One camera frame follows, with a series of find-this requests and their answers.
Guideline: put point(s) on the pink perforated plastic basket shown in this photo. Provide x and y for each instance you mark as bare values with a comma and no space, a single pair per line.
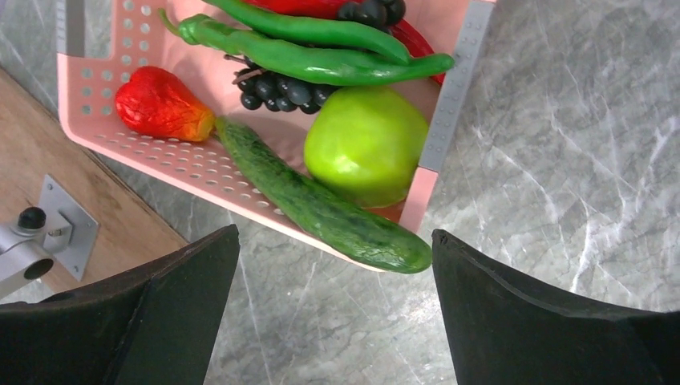
87,87

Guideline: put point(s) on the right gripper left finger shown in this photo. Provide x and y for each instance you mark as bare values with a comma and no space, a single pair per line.
153,324

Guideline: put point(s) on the black grape bunch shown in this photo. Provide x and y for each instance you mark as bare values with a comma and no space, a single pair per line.
277,92

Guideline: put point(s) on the red chili pepper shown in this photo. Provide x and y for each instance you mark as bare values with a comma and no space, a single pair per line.
386,16

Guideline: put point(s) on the long green chili pepper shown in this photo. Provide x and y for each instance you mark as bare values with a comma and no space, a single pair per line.
337,67

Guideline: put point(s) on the silver monitor stand bracket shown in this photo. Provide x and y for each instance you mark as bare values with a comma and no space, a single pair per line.
56,231

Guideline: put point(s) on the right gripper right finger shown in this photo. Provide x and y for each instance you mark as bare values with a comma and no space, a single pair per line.
506,327

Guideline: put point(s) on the green apple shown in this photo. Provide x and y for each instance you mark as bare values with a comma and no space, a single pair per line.
365,145

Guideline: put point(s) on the red wax apple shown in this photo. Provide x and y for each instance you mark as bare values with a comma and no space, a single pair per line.
154,102

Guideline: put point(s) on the green cucumber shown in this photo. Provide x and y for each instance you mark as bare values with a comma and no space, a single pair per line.
361,236

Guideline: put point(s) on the wooden base board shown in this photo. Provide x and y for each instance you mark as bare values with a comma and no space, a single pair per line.
33,145

